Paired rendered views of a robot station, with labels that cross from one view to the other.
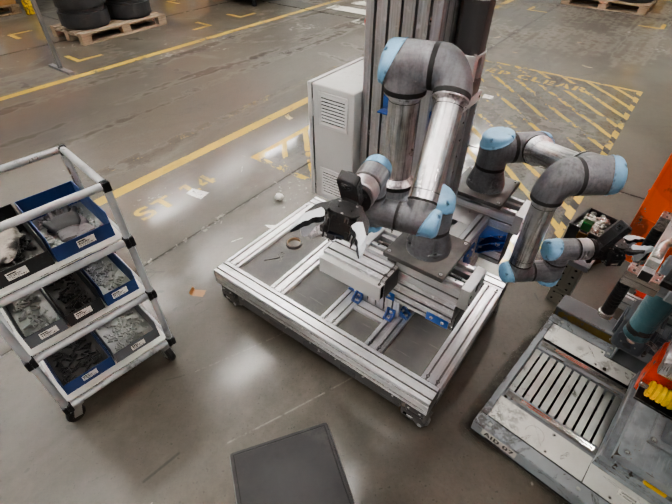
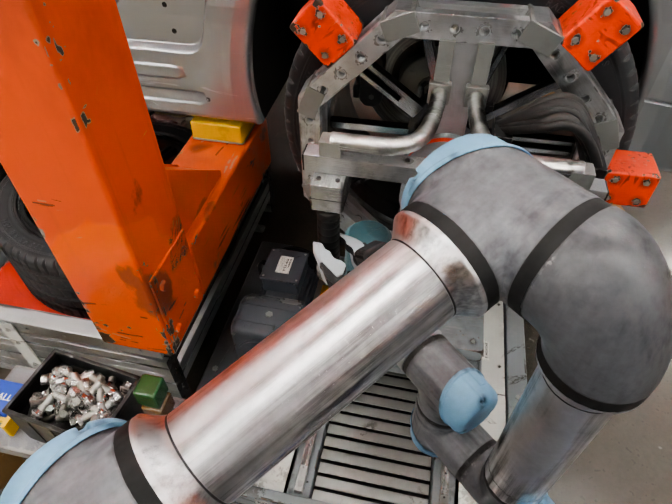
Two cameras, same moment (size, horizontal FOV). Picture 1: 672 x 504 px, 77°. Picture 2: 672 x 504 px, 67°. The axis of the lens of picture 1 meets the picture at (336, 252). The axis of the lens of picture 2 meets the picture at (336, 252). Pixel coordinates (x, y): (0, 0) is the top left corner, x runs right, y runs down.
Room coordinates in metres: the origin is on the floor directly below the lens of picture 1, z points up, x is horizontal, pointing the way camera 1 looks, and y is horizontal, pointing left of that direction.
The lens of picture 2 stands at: (1.41, -0.56, 1.41)
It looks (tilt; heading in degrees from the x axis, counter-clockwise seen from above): 46 degrees down; 238
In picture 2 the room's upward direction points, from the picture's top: straight up
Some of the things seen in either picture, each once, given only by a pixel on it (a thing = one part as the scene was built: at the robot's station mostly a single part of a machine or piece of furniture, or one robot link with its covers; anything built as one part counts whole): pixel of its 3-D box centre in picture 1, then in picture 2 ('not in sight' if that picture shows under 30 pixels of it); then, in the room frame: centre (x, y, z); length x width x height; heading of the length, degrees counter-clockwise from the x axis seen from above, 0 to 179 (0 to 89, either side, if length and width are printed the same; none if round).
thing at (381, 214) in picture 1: (376, 211); not in sight; (0.90, -0.11, 1.12); 0.11 x 0.08 x 0.11; 67
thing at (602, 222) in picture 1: (590, 230); (83, 406); (1.58, -1.20, 0.51); 0.20 x 0.14 x 0.13; 130
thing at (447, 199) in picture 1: (433, 206); not in sight; (1.10, -0.31, 0.98); 0.13 x 0.12 x 0.14; 67
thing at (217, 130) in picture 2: not in sight; (225, 119); (1.04, -1.70, 0.71); 0.14 x 0.14 x 0.05; 46
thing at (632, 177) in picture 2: not in sight; (622, 177); (0.59, -0.91, 0.85); 0.09 x 0.08 x 0.07; 136
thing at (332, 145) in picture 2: not in sight; (390, 96); (0.98, -1.10, 1.03); 0.19 x 0.18 x 0.11; 46
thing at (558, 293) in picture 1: (571, 270); not in sight; (1.61, -1.24, 0.21); 0.10 x 0.10 x 0.42; 46
